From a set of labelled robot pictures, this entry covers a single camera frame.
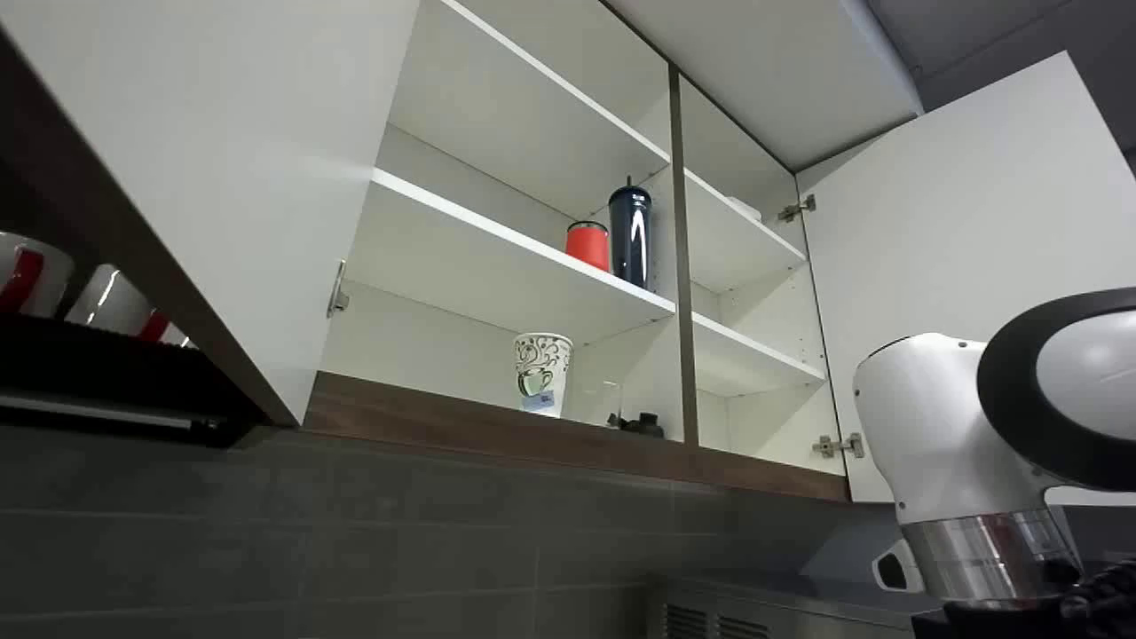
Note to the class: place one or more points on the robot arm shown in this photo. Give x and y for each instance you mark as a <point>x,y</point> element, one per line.
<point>932,426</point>

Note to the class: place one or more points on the black lid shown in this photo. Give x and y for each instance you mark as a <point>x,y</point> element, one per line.
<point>641,427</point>

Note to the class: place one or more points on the white dish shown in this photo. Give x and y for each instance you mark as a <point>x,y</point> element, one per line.
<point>744,209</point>

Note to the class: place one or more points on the red cup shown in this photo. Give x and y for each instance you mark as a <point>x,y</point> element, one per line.
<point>587,246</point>

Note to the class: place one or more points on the black dish rack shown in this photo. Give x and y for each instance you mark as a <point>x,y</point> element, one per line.
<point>106,382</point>

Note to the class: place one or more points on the white cabinet door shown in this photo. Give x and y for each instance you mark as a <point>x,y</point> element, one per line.
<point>958,222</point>
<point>222,160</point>

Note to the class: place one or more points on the patterned paper cup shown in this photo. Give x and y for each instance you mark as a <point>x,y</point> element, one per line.
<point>542,373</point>

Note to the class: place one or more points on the white wall cabinet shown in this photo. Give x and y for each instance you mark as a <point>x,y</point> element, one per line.
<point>497,257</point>

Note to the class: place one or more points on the stainless steel appliance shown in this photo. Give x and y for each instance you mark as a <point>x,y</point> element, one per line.
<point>772,617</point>

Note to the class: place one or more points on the dark blue bottle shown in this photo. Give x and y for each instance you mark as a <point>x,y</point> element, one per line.
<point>630,235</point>

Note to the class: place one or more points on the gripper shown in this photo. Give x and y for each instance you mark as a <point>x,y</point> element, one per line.
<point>1003,621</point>

